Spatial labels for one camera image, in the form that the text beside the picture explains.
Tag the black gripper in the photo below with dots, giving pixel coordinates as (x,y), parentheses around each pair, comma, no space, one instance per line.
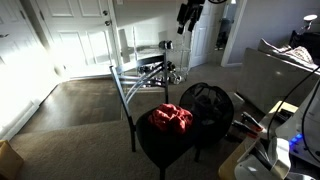
(195,3)

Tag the red cloth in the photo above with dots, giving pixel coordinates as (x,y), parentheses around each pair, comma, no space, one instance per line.
(170,118)

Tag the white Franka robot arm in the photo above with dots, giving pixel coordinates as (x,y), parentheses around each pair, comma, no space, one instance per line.
(300,126)

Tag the white hallway door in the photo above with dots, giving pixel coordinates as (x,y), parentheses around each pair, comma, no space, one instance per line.
(200,43)

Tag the black shoe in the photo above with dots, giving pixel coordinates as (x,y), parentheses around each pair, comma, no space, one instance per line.
(166,44)
(145,69)
(171,66)

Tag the silver grey shoe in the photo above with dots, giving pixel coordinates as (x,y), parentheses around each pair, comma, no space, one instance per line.
(176,79)
(160,80)

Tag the grey sofa cushion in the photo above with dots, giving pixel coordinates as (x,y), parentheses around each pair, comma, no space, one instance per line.
(271,46)

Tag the black mesh hamper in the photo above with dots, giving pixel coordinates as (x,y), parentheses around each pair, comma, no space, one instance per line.
(213,110)

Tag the grey sofa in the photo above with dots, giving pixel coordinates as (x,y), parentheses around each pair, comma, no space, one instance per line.
(266,80)

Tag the white door with deadbolt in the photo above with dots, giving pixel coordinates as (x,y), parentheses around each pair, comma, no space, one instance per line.
(76,33)

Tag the patterned throw pillow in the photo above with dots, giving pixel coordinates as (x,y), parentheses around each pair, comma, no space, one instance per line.
(301,54)

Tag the red black clamp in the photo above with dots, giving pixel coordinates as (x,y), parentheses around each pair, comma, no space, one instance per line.
(243,128)
(251,120)

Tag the white lamp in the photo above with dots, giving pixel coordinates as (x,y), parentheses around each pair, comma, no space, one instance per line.
(310,18)

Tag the black armchair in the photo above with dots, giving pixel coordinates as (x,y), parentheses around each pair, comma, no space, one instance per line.
(310,41)

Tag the black metal chair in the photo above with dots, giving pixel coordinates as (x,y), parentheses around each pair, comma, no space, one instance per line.
(160,146)

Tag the yellow cardboard box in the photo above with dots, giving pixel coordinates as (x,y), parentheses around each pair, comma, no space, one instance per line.
(8,161)

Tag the white light switch plate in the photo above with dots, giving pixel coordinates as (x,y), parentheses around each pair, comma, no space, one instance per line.
(119,1)

